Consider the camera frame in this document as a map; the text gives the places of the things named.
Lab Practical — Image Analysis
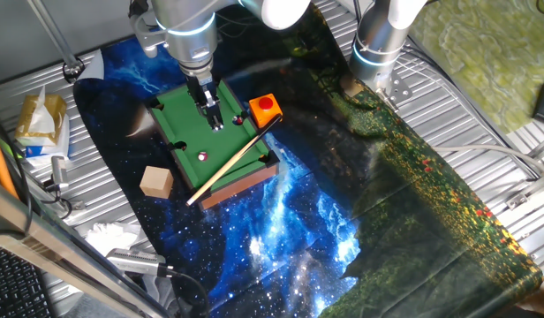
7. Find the galaxy and forest printed cloth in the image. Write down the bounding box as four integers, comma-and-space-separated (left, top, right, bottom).
72, 4, 544, 318

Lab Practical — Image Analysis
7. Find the yellow tissue box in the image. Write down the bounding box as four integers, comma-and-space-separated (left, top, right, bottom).
14, 86, 68, 148

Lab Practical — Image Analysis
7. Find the mini green pool table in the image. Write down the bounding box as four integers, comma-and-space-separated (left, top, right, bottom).
144, 79, 281, 212

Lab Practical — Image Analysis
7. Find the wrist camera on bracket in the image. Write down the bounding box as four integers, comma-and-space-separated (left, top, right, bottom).
129, 2, 170, 59

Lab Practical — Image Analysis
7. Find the black camera cable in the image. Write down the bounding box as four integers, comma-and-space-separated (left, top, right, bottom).
165, 264, 211, 318

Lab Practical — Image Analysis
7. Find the wooden cube block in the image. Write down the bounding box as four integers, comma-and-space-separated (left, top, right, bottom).
139, 165, 175, 200

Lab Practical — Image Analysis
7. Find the wooden pool cue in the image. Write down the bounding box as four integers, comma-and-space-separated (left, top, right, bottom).
185, 113, 283, 208

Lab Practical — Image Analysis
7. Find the black keyboard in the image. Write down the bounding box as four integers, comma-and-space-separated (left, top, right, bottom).
0, 242, 55, 318

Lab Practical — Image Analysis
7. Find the long silver camera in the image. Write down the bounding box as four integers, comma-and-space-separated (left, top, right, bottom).
105, 247, 176, 278

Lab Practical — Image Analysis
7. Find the grey cable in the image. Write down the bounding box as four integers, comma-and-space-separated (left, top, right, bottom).
430, 143, 544, 178

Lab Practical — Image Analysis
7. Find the metal stand pole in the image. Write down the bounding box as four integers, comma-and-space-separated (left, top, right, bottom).
26, 0, 86, 85

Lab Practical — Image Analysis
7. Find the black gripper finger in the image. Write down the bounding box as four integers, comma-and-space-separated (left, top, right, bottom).
207, 100, 225, 133
195, 104, 212, 125

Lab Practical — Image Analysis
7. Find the orange box with red button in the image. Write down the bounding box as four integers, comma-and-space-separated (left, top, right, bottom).
248, 93, 284, 130

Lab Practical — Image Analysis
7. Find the crumpled white tissue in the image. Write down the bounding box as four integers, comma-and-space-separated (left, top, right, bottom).
84, 222, 143, 258

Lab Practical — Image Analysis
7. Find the aluminium bracket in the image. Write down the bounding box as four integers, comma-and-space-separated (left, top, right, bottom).
503, 132, 544, 211

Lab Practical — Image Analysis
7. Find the green mossy mat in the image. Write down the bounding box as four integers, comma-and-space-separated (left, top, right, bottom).
406, 0, 544, 136

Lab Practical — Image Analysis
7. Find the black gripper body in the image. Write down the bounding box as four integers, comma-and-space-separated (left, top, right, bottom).
185, 74, 222, 110

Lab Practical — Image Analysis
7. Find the yellow white package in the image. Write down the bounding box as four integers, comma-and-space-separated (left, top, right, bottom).
23, 113, 72, 168

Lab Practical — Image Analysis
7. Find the aluminium frame beam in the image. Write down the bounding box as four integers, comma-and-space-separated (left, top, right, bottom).
0, 176, 171, 318

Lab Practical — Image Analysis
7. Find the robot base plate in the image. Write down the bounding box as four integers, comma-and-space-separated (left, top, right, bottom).
375, 70, 413, 111

